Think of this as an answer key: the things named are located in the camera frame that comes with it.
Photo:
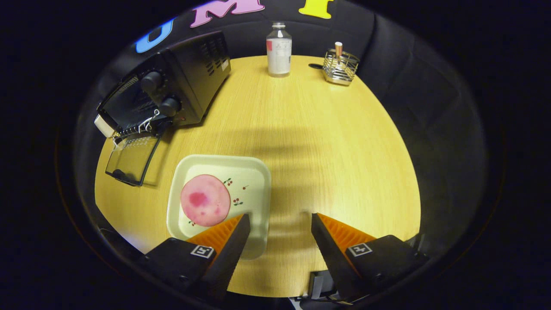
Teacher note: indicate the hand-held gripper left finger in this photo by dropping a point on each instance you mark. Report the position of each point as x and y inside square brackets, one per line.
[230, 254]

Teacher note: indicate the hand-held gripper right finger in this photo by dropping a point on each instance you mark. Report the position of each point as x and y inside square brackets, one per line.
[333, 258]

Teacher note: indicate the pink ham slice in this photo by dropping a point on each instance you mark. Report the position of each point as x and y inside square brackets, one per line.
[205, 200]

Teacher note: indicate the cream square plate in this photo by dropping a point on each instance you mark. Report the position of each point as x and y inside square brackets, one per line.
[249, 172]

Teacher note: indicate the black toaster oven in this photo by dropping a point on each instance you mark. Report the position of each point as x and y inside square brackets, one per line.
[193, 82]

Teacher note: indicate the clear bottle with white label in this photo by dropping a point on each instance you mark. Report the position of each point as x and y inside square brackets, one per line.
[279, 51]

